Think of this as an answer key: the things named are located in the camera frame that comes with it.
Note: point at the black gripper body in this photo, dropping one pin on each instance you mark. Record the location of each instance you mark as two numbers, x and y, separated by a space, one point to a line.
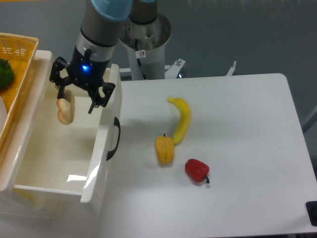
86 73

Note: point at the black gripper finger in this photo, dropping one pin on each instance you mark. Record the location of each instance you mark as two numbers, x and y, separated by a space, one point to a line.
100 96
60 82

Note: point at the pale round bread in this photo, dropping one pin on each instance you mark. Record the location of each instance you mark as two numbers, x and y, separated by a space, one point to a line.
66 107

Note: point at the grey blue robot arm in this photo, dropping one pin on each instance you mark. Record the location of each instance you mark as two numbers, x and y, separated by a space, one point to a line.
99 33

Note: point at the yellow woven basket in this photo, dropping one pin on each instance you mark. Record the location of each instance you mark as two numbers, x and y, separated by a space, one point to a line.
19 51

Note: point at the green bell pepper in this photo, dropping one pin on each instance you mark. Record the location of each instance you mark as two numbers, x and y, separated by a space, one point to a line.
6 74

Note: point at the white open drawer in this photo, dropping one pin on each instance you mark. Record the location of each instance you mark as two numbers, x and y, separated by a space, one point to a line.
69 161

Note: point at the yellow bell pepper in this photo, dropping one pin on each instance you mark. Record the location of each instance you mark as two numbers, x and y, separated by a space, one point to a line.
164 147

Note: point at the yellow banana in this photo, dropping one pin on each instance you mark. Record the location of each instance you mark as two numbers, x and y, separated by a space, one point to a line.
184 121

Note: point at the red bell pepper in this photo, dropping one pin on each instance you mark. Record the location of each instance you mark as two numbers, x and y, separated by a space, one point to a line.
197 170

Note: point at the black corner object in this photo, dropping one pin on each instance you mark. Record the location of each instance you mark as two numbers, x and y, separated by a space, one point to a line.
311 207

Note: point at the black drawer handle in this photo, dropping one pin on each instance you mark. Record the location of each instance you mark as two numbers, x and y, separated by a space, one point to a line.
115 139

